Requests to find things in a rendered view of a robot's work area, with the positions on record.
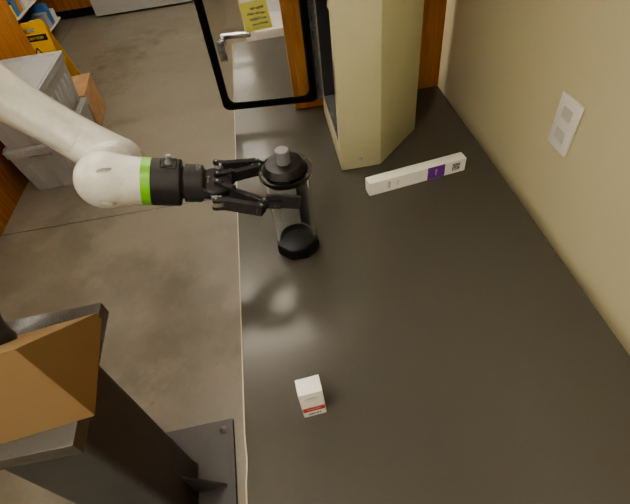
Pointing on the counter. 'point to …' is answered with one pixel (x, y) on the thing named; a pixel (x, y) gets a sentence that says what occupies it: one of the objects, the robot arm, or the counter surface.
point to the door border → (304, 50)
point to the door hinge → (316, 48)
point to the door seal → (260, 102)
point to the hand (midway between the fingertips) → (285, 186)
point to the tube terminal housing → (374, 76)
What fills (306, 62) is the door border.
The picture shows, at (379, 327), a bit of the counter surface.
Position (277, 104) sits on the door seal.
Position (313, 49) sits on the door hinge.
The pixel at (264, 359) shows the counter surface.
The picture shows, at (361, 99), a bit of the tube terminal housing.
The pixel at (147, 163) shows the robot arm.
